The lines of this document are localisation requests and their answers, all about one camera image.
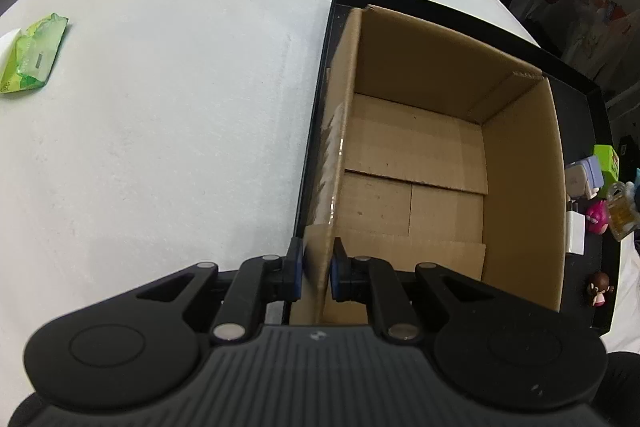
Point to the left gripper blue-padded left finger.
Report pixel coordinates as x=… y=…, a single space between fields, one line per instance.
x=285 y=276

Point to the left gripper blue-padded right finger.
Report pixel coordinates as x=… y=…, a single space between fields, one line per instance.
x=349 y=276

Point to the brown cardboard box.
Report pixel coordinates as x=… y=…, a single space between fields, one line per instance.
x=434 y=147

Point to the brown-haired doll figure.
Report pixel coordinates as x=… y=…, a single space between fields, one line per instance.
x=599 y=287

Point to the red crab beer mug figure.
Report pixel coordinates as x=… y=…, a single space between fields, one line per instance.
x=622 y=206

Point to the green cartoon tin box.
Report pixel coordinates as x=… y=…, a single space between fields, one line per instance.
x=609 y=162

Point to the white square charger block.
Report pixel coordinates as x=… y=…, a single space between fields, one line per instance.
x=575 y=231

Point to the black shallow tray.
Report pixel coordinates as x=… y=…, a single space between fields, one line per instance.
x=581 y=117

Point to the pink monster toy figure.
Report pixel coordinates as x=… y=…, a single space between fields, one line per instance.
x=597 y=217

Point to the green wet wipes pack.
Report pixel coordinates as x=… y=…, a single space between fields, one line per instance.
x=28 y=54

